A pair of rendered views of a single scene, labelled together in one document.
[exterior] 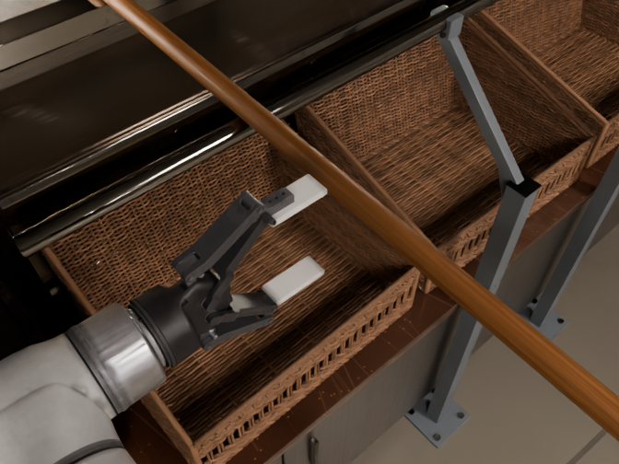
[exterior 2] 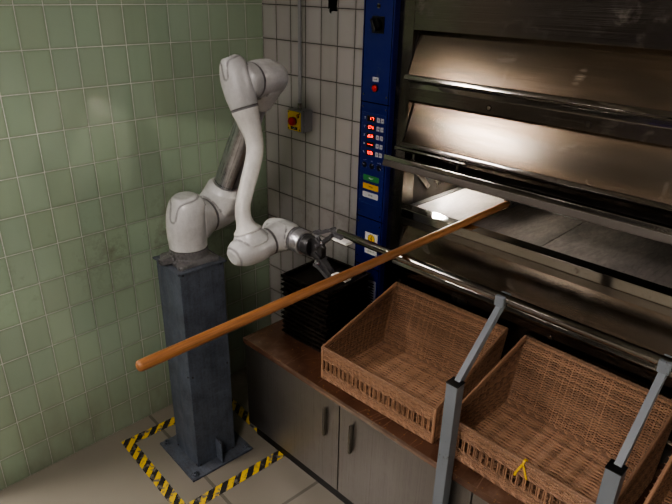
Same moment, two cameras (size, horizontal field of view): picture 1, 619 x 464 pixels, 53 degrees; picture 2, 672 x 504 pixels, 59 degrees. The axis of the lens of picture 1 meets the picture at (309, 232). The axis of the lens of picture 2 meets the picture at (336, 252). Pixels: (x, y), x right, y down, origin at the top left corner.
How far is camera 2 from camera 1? 183 cm
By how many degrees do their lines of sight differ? 68
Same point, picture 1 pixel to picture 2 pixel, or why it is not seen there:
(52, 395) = (283, 225)
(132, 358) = (295, 235)
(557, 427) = not seen: outside the picture
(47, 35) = (437, 222)
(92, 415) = (280, 234)
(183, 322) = (306, 240)
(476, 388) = not seen: outside the picture
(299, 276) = not seen: hidden behind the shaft
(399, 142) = (576, 440)
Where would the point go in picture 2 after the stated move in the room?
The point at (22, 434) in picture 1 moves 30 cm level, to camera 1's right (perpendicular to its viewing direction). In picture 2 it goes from (274, 224) to (273, 259)
